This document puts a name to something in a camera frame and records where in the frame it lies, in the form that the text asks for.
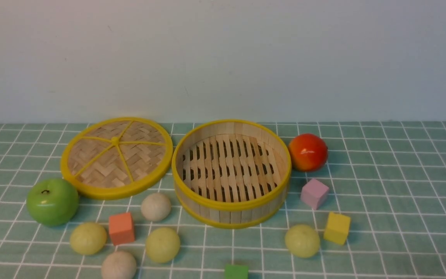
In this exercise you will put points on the white bun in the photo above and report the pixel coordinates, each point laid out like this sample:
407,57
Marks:
156,207
119,265

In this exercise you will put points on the yellow-green bun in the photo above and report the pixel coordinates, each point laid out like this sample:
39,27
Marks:
302,241
162,245
88,238

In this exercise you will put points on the bamboo steamer tray yellow rim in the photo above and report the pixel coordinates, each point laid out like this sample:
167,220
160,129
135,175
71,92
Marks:
231,174

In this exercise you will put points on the bamboo steamer lid yellow rim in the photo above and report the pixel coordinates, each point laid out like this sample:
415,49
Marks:
117,158

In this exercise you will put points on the red tomato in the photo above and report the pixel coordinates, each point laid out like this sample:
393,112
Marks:
308,152

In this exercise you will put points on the pink cube block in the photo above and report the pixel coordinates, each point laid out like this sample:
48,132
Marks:
314,193

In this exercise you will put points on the green cube block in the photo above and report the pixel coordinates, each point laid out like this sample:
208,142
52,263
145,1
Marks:
236,271

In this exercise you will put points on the orange cube block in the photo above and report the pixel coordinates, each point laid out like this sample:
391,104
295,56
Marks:
121,228

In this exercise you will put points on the yellow cube block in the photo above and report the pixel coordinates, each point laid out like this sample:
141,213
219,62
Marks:
337,228

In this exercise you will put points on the green checkered tablecloth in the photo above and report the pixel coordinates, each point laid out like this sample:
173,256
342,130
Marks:
389,177

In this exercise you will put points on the green apple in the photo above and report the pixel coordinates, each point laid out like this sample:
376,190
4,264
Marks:
52,202

